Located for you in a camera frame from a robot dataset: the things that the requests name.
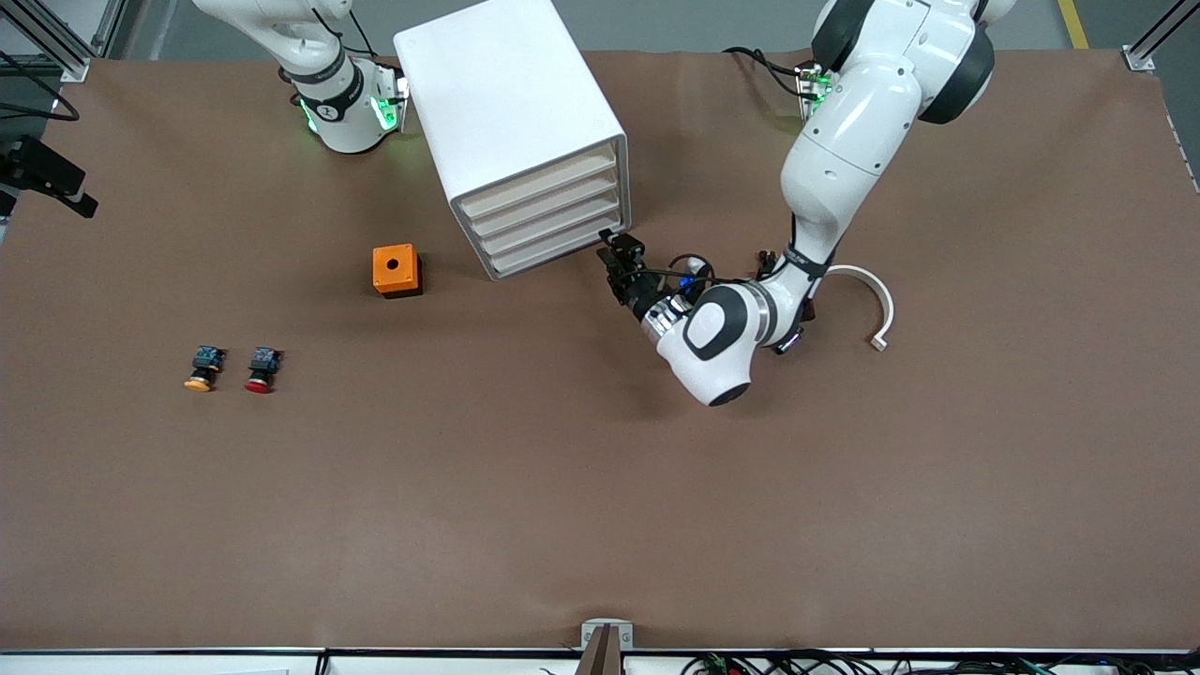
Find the brown post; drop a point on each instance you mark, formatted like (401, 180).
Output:
(605, 658)

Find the brown table mat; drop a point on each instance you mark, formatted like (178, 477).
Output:
(600, 469)

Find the white curved plastic piece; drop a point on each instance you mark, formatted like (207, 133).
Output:
(887, 309)

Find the white table edge strip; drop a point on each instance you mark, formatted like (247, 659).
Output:
(141, 666)

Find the grey metal bracket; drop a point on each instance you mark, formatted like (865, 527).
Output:
(591, 636)

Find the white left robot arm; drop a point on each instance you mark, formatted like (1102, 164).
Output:
(844, 141)

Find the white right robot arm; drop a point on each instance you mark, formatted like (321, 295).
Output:
(347, 131)

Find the red mushroom push button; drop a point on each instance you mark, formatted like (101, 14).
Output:
(262, 361)

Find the small purple metal connector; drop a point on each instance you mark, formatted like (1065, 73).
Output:
(789, 344)

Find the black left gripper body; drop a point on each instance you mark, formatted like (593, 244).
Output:
(640, 296)

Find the orange box with hole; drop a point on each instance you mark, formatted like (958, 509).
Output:
(405, 267)

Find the white drawer cabinet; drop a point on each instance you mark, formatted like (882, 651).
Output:
(506, 94)

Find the yellow mushroom push button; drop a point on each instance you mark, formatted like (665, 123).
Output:
(204, 361)

